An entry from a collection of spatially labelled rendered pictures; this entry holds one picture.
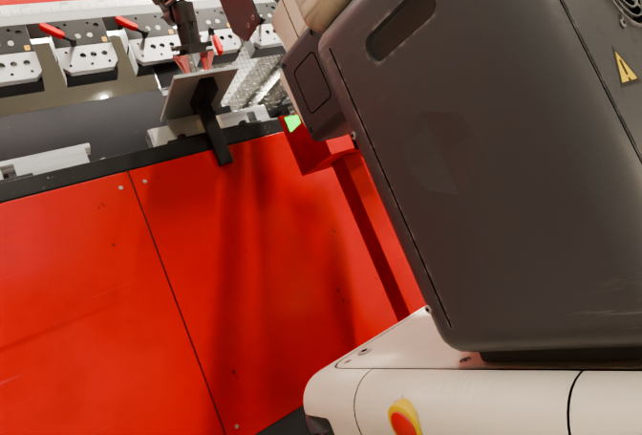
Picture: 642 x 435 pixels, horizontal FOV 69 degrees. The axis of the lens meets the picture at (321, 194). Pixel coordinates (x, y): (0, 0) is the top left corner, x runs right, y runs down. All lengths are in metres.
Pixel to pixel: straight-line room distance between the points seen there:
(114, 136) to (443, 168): 1.69
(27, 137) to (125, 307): 0.98
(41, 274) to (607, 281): 1.10
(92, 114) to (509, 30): 1.81
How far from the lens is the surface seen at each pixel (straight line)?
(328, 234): 1.38
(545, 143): 0.39
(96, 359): 1.21
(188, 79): 1.28
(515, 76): 0.39
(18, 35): 1.57
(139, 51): 1.56
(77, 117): 2.05
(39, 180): 1.28
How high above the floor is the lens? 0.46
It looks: 6 degrees up
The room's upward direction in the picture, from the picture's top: 23 degrees counter-clockwise
